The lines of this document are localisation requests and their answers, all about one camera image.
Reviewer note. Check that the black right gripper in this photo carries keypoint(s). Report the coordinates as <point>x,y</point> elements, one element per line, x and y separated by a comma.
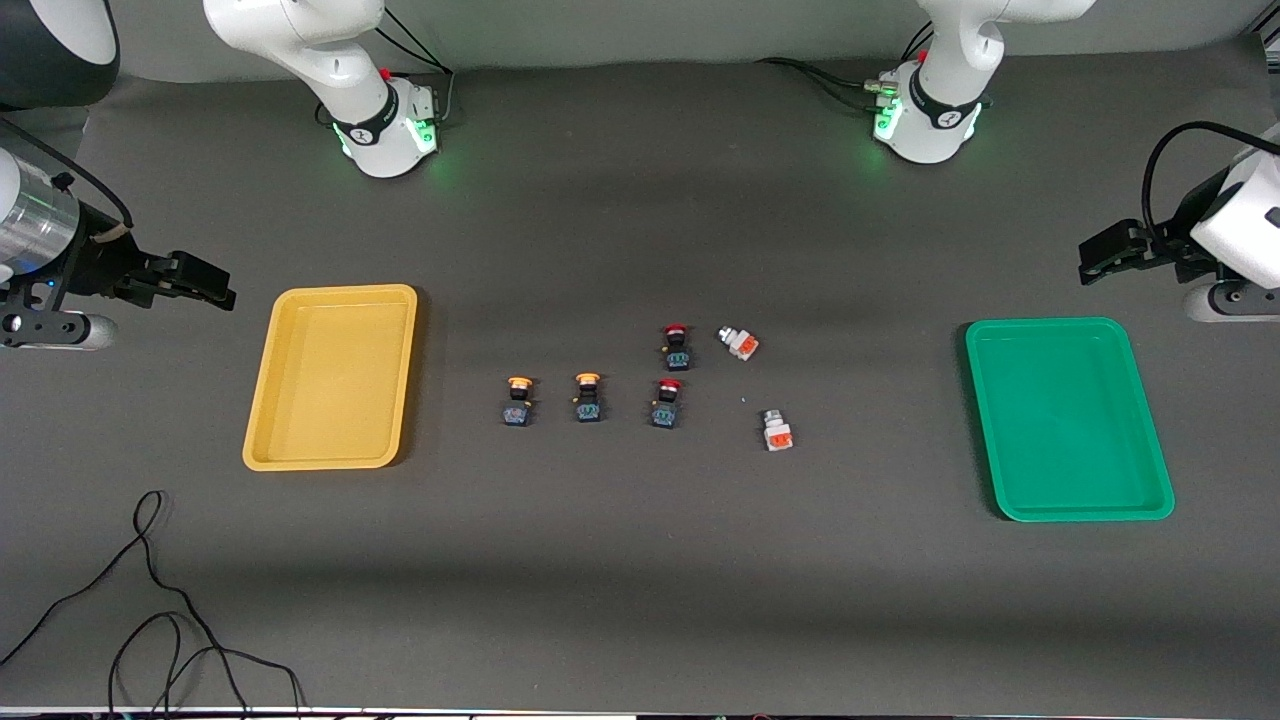
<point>102,266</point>

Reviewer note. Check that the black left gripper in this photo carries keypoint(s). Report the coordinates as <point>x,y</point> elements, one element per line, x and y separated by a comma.
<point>1178,243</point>

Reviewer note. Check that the yellow push button switch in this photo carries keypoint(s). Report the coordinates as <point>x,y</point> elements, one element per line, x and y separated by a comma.
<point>518,405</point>
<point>588,400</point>

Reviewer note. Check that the white and orange button switch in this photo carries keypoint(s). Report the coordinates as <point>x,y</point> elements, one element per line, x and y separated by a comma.
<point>777,430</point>
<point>740,343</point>

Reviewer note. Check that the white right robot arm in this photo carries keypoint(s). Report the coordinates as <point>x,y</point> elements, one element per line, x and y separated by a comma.
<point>350,60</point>

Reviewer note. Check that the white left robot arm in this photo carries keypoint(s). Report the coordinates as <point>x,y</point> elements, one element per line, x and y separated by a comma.
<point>950,60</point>

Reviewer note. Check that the yellow plastic tray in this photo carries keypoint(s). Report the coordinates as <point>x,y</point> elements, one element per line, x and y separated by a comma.
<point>330,380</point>

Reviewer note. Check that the green plastic tray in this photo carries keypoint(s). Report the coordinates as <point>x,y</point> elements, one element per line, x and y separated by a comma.
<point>1068,420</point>

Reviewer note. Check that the dark grey table mat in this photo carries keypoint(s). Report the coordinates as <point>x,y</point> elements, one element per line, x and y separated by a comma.
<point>640,600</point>

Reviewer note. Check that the aluminium frame rail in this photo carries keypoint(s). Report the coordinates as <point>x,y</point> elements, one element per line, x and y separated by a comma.
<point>1265,45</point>

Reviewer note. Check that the red push button switch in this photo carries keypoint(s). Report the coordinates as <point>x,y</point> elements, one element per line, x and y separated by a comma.
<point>666,405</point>
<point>677,350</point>

